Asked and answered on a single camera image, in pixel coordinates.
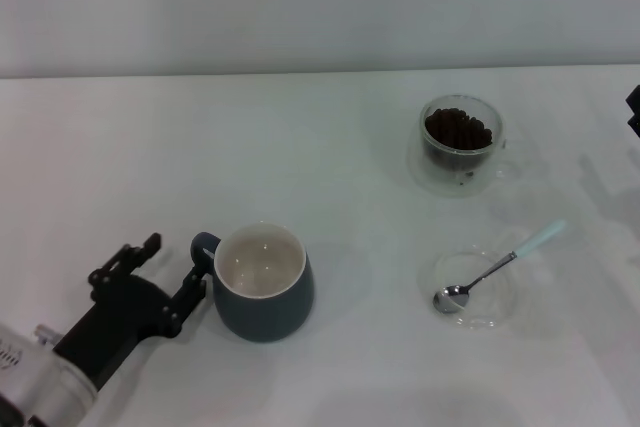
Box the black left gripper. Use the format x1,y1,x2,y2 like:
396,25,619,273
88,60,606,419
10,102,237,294
52,232,217,393

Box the dark grey mug white inside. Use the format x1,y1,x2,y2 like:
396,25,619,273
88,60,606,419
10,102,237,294
189,220,316,344

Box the steel spoon light blue handle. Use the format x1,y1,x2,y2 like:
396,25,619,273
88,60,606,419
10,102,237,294
432,219,569,314

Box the coffee beans in glass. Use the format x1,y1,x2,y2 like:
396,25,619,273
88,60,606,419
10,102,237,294
423,106,494,173

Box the clear glass saucer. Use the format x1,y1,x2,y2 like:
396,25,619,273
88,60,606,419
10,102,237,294
418,241,524,332

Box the clear double-wall glass cup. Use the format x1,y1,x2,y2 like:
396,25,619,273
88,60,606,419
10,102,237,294
407,92,525,196

